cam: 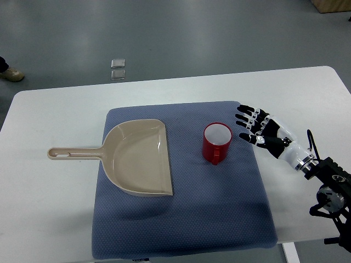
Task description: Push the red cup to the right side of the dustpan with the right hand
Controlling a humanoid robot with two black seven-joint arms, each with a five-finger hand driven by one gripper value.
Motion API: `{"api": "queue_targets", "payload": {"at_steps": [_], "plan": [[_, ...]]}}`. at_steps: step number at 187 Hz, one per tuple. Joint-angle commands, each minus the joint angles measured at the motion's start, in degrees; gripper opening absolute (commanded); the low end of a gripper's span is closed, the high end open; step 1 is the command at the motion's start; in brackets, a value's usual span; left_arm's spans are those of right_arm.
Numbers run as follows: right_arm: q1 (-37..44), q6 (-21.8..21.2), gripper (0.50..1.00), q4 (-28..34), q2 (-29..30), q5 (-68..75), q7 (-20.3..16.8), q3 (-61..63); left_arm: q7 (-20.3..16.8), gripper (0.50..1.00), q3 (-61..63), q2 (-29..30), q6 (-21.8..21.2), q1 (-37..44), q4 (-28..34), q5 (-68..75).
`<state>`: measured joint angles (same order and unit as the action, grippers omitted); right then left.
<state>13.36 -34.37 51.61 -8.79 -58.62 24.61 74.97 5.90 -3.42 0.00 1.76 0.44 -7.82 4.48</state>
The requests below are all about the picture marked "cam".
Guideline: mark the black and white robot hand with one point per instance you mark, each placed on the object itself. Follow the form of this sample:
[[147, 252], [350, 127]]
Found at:
[[268, 132]]

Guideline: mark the red cup white inside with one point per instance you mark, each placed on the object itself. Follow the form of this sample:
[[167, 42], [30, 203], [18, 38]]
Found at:
[[217, 138]]

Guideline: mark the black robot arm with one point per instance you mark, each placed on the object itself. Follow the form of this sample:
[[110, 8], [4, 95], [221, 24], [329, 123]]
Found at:
[[333, 198]]

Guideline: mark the beige plastic dustpan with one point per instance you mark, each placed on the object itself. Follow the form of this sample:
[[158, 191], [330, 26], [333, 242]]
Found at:
[[134, 156]]

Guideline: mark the blue textured cushion mat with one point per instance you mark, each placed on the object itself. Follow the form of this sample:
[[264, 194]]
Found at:
[[213, 208]]

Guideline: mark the white table leg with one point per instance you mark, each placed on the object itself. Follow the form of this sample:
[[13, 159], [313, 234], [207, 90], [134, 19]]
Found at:
[[290, 253]]

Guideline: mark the wooden box corner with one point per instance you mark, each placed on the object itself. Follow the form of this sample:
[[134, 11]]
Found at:
[[332, 6]]

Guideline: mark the upper metal floor plate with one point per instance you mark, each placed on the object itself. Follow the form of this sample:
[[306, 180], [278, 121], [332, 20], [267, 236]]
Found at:
[[118, 63]]

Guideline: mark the beige shoe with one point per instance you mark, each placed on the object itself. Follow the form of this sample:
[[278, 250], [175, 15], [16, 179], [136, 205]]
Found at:
[[12, 74]]

